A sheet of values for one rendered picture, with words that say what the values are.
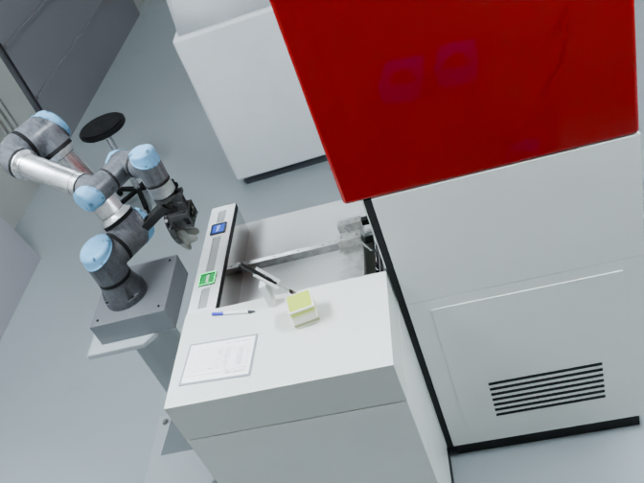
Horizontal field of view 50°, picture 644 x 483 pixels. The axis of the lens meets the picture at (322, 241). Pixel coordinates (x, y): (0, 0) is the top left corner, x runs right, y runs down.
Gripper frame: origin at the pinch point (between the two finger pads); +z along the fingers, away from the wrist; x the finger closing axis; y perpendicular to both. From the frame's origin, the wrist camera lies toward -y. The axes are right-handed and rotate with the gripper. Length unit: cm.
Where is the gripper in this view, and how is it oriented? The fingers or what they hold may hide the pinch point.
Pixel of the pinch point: (186, 246)
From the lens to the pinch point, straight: 217.4
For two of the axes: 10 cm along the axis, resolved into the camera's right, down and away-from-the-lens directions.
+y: 9.5, -2.2, -2.0
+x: 0.2, -6.3, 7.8
